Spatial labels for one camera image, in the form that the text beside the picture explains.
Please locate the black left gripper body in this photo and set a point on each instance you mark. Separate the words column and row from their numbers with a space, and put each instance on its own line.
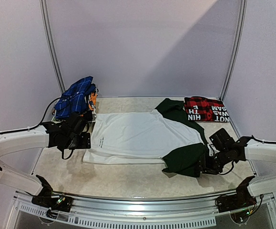
column 73, row 143

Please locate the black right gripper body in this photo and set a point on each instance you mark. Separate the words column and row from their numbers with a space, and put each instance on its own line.
column 202, row 167

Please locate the red black plaid shirt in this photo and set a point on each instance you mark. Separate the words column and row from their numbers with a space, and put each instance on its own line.
column 203, row 109

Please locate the white garment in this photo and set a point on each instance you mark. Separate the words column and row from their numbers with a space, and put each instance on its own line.
column 137, row 138

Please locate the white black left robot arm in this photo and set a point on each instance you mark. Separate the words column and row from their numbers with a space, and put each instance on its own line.
column 48, row 134

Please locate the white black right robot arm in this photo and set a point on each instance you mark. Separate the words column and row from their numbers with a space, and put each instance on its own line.
column 261, row 153

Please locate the blue patterned garment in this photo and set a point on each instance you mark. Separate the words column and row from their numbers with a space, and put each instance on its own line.
column 74, row 99

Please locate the dark green garment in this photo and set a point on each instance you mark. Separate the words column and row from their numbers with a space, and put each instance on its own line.
column 183, row 160

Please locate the orange black printed garment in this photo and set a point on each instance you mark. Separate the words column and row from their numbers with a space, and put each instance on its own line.
column 92, row 97

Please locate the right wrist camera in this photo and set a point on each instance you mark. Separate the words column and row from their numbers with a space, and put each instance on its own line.
column 221, row 140

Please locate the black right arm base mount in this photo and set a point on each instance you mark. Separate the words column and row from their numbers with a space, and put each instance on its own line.
column 242, row 205

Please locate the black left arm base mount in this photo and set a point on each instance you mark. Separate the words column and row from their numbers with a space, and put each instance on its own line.
column 53, row 202

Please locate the aluminium front rail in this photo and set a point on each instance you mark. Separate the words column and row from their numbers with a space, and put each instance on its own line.
column 197, row 212

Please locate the aluminium left corner post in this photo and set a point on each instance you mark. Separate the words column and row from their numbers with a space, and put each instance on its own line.
column 50, row 43

